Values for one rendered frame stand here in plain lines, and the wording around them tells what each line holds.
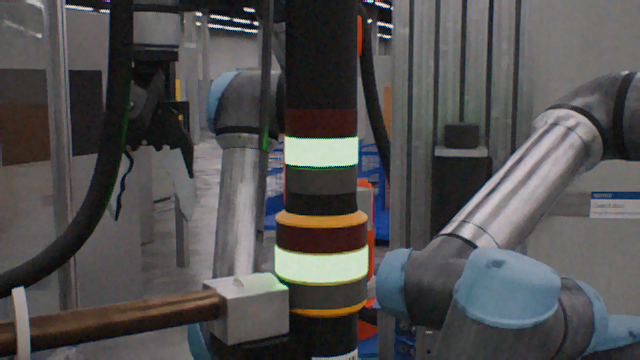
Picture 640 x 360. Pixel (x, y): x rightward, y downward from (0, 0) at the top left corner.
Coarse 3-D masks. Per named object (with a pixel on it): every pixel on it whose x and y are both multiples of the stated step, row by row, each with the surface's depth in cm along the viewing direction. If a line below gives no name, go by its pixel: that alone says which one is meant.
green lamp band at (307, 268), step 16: (288, 256) 32; (304, 256) 31; (320, 256) 31; (336, 256) 31; (352, 256) 32; (288, 272) 32; (304, 272) 31; (320, 272) 31; (336, 272) 31; (352, 272) 32
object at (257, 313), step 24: (216, 288) 31; (240, 288) 31; (264, 288) 31; (240, 312) 30; (264, 312) 30; (288, 312) 31; (216, 336) 32; (240, 336) 30; (264, 336) 31; (288, 336) 31
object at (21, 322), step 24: (120, 0) 27; (120, 24) 27; (120, 48) 27; (120, 72) 27; (120, 96) 27; (120, 120) 27; (120, 144) 27; (96, 168) 27; (96, 192) 27; (96, 216) 27; (72, 240) 27; (24, 264) 26; (48, 264) 27; (0, 288) 26; (24, 288) 26; (24, 312) 26; (24, 336) 26
